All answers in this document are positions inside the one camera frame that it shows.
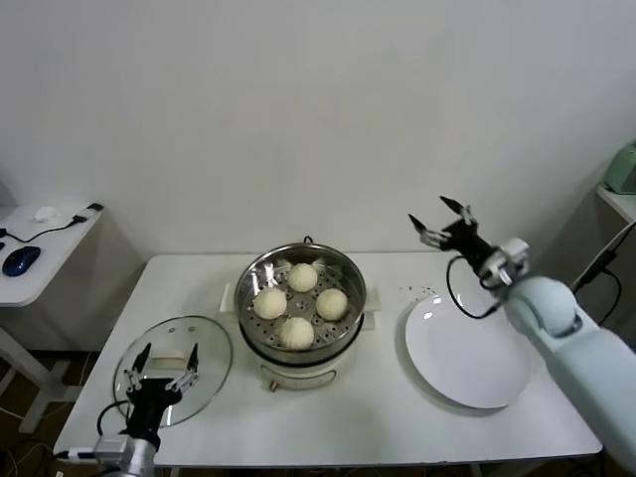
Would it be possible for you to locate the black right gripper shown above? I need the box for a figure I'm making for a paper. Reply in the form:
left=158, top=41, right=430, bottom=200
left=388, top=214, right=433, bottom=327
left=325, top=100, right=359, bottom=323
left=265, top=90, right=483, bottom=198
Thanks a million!
left=407, top=196, right=499, bottom=272

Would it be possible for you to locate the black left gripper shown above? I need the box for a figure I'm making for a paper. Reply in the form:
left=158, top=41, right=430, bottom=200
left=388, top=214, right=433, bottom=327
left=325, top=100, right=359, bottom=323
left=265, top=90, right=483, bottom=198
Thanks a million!
left=123, top=342, right=200, bottom=438

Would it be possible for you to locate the glass lid cream handle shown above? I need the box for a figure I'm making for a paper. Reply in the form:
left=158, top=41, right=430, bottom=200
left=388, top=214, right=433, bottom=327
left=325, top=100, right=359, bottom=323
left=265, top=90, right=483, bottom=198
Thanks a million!
left=112, top=315, right=234, bottom=428

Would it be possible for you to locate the white steamed baozi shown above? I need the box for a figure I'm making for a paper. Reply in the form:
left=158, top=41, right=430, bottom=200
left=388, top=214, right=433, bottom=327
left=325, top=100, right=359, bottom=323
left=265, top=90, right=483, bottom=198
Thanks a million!
left=315, top=288, right=349, bottom=321
left=287, top=262, right=319, bottom=293
left=252, top=289, right=288, bottom=320
left=278, top=316, right=315, bottom=352

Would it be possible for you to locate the stainless steel steamer basket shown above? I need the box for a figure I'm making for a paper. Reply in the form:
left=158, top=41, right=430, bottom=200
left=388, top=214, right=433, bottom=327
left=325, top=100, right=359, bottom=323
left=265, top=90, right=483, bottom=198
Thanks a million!
left=233, top=242, right=367, bottom=362

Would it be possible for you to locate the white round plate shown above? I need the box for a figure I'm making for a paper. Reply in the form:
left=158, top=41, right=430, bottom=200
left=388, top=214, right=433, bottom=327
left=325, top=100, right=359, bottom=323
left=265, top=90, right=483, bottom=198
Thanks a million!
left=404, top=296, right=532, bottom=409

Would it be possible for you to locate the cream electric cooker pot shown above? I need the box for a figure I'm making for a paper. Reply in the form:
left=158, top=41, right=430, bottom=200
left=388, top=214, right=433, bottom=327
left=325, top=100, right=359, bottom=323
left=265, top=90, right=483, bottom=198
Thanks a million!
left=220, top=280, right=383, bottom=394

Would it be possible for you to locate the white side table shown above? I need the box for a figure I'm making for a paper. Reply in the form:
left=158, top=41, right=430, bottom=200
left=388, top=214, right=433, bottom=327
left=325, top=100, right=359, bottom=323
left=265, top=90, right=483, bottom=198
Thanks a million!
left=0, top=203, right=146, bottom=433
left=594, top=186, right=636, bottom=225

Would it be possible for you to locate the blue computer mouse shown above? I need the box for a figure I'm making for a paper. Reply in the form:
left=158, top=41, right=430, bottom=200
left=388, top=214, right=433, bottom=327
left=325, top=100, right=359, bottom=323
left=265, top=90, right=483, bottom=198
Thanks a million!
left=2, top=245, right=41, bottom=276

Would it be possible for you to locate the mint green appliance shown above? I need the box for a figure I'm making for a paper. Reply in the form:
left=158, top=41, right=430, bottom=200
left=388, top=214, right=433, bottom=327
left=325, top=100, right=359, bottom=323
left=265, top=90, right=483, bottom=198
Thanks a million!
left=600, top=143, right=636, bottom=195

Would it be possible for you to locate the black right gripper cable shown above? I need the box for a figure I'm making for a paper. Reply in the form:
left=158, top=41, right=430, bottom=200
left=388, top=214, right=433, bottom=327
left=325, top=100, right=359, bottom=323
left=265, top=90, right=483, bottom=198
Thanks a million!
left=444, top=253, right=504, bottom=320

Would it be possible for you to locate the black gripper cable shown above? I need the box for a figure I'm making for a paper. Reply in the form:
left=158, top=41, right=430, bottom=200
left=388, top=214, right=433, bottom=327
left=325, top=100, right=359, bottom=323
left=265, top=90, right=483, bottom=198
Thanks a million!
left=95, top=399, right=133, bottom=439
left=444, top=253, right=504, bottom=320

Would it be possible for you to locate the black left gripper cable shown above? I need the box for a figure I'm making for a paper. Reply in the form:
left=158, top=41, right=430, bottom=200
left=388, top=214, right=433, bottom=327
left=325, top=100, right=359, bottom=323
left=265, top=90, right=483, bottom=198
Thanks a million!
left=95, top=399, right=133, bottom=439

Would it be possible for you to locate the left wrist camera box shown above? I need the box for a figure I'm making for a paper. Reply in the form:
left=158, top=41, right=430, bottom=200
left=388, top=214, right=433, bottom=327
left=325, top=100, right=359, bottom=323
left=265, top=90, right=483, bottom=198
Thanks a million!
left=53, top=434, right=131, bottom=461

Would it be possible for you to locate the black power adapter cable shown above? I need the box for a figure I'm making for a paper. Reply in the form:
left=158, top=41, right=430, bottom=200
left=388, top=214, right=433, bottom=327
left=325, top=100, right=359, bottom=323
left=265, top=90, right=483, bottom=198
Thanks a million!
left=570, top=250, right=622, bottom=329

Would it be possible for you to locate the white cable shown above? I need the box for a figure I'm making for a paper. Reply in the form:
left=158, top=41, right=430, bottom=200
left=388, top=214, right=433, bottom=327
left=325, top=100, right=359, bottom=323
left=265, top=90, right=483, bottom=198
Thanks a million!
left=570, top=221, right=630, bottom=294

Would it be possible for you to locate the black cable with adapter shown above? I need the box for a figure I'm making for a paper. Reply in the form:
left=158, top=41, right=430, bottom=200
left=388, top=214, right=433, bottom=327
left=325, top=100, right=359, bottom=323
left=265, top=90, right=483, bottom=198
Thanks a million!
left=0, top=202, right=104, bottom=245

